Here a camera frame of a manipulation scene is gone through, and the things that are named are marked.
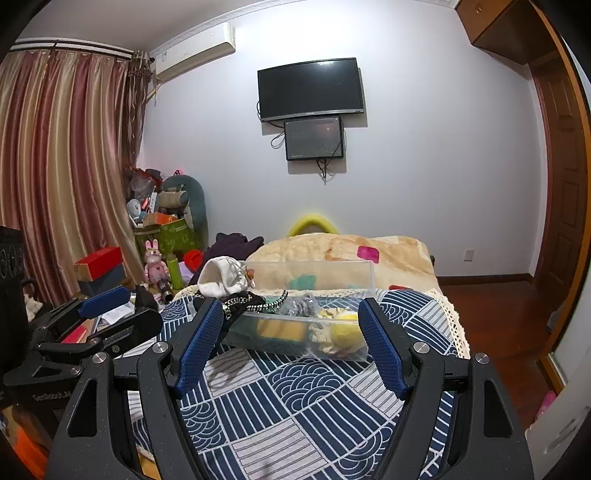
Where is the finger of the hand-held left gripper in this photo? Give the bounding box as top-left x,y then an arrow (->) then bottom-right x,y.
31,307 -> 165,366
32,285 -> 132,334

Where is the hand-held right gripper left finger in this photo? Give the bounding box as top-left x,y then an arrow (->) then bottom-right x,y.
46,296 -> 225,480

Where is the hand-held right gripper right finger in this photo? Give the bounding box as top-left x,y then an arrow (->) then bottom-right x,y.
358,298 -> 536,480

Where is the yellow plush ball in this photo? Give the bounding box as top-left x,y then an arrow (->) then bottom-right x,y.
330,311 -> 366,354

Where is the floral fabric scrunchie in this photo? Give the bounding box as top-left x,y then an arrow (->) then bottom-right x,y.
307,309 -> 352,358

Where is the black bag with gold chain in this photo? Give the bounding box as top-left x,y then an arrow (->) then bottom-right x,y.
221,290 -> 289,320

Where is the white drawstring pouch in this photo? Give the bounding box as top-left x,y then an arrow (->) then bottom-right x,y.
198,256 -> 258,298

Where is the yellow and green sponge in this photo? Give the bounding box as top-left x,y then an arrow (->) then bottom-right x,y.
256,318 -> 305,344

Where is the clear plastic storage box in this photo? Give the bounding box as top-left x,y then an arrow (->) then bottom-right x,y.
222,260 -> 376,363

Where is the pile of papers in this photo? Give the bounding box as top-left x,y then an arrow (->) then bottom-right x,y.
60,295 -> 139,344

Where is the dark grey box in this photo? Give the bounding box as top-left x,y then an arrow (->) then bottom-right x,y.
78,263 -> 127,296

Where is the red box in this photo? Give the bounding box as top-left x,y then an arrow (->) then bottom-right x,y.
75,246 -> 124,280

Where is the pink rabbit figure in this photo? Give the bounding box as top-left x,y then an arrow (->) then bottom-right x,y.
144,239 -> 168,284

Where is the green bottle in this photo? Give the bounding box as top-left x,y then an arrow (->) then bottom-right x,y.
167,253 -> 183,291

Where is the green storage bag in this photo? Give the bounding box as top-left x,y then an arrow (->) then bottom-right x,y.
134,216 -> 201,259

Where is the blue patterned cloth with lace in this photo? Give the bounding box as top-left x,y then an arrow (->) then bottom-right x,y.
127,284 -> 472,480

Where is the dark purple clothing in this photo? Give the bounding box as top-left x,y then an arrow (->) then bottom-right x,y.
201,232 -> 265,273

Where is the green bin of clutter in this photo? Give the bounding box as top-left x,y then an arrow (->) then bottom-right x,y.
126,167 -> 185,227

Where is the grey-green plush pillow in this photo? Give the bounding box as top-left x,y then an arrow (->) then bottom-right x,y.
161,173 -> 207,232

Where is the yellow plush cushion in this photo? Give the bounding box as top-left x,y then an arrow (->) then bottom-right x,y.
287,215 -> 340,238

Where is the striped pink and gold curtain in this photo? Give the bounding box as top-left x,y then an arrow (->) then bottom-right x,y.
0,48 -> 155,305

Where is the white sliding wardrobe door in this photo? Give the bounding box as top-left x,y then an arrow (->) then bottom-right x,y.
524,351 -> 591,468

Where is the brown wooden door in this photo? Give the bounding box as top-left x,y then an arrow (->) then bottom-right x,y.
531,51 -> 578,319

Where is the white air conditioner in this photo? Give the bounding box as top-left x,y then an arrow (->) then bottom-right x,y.
150,22 -> 236,84

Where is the wooden wardrobe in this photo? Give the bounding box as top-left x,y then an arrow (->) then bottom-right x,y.
455,0 -> 585,384

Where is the small black wall monitor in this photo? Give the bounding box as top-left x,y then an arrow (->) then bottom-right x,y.
283,115 -> 345,161

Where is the black television cable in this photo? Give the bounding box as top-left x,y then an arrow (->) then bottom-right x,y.
255,102 -> 286,150

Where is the white curtain rail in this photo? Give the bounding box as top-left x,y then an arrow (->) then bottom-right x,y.
9,39 -> 136,60

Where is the black wall television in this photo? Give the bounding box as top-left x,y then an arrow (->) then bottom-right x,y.
257,58 -> 365,123

